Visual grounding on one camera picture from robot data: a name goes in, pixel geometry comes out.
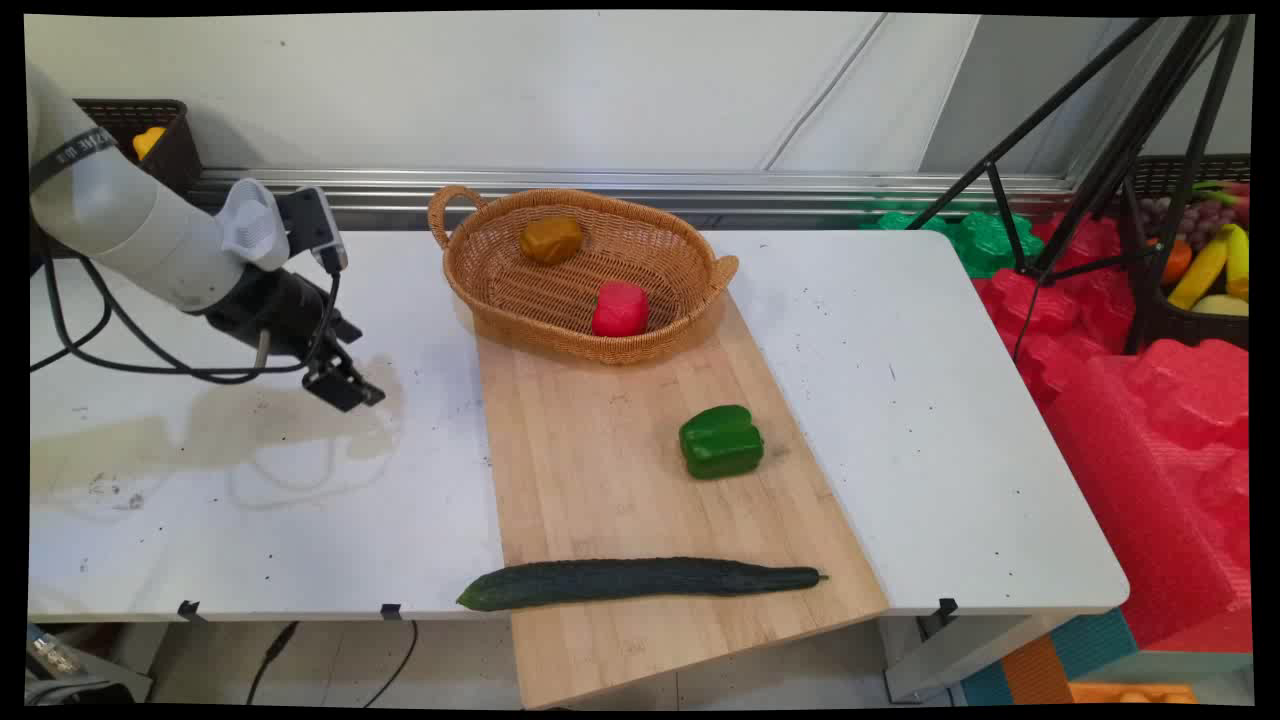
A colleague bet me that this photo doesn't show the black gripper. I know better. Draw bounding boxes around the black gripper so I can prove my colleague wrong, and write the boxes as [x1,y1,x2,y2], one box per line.
[204,264,387,414]

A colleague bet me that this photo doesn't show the brown toy potato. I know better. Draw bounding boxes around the brown toy potato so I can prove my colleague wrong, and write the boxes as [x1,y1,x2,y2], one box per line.
[519,216,584,266]

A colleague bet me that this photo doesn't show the woven wicker basket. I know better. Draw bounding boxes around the woven wicker basket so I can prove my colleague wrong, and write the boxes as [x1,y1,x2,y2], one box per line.
[428,185,741,366]

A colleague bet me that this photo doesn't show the wooden cutting board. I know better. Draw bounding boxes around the wooden cutting board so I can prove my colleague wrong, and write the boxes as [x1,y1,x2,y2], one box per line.
[474,290,891,711]

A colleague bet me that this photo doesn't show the red toy pepper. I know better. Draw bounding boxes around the red toy pepper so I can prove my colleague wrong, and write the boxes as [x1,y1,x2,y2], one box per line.
[591,281,651,339]

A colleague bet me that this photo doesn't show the small black plastic basket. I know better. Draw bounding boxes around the small black plastic basket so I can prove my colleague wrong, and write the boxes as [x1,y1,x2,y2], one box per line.
[72,98,204,197]

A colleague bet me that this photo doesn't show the dark green toy cucumber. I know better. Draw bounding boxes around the dark green toy cucumber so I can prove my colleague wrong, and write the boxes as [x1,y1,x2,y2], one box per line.
[456,557,830,613]

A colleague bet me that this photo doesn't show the green toy bell pepper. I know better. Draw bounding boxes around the green toy bell pepper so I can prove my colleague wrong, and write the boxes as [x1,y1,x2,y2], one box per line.
[679,405,766,481]

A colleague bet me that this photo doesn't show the grey device under table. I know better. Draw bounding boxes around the grey device under table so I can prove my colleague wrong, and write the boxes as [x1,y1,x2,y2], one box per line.
[27,622,154,707]

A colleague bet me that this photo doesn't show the green foam padding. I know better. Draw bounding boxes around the green foam padding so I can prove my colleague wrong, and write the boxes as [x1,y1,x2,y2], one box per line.
[858,206,1047,280]

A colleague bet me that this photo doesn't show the white table leg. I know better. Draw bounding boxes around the white table leg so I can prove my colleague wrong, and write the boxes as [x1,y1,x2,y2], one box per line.
[880,610,1063,704]

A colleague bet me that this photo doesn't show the teal orange floor mat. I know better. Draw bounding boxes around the teal orange floor mat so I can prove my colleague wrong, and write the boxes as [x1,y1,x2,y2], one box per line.
[958,606,1142,707]

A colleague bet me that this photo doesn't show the red foam padding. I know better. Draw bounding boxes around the red foam padding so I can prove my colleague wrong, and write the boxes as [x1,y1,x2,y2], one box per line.
[972,212,1254,653]

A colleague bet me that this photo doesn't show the black tripod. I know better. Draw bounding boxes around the black tripod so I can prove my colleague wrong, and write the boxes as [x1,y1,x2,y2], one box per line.
[905,15,1251,357]

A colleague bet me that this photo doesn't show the orange tray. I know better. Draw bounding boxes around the orange tray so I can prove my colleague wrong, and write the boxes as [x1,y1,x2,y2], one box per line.
[1067,682,1200,706]

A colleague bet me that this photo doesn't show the large black fruit basket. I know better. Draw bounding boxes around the large black fruit basket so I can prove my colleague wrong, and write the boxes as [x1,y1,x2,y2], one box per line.
[1126,153,1252,352]

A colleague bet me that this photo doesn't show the yellow toy banana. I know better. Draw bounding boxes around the yellow toy banana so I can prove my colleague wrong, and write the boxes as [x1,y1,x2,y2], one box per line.
[1167,224,1233,311]
[1224,224,1251,302]

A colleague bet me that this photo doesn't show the purple toy grapes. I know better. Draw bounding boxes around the purple toy grapes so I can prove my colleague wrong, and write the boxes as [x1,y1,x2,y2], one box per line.
[1140,197,1237,252]

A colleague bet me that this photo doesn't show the red green toy vegetable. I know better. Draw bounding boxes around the red green toy vegetable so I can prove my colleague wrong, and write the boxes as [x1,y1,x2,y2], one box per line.
[1190,180,1252,227]

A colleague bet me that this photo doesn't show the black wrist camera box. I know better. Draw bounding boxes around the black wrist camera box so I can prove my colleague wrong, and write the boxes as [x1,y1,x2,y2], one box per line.
[274,186,350,275]

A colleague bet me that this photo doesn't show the black camera cable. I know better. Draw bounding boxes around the black camera cable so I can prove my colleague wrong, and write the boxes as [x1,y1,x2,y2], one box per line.
[82,256,343,387]

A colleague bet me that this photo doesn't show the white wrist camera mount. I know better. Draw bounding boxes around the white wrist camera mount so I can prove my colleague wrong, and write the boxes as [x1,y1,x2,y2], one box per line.
[218,178,292,273]

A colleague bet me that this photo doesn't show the black floor cable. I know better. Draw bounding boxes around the black floor cable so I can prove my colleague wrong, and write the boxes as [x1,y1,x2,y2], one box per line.
[244,621,300,708]
[361,620,420,709]

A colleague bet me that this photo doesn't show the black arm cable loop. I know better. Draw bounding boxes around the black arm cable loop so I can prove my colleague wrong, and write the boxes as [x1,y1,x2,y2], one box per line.
[28,232,115,375]

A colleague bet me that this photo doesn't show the aluminium wall rail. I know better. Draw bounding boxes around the aluminium wall rail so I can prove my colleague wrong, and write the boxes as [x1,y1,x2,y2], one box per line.
[188,167,1079,218]

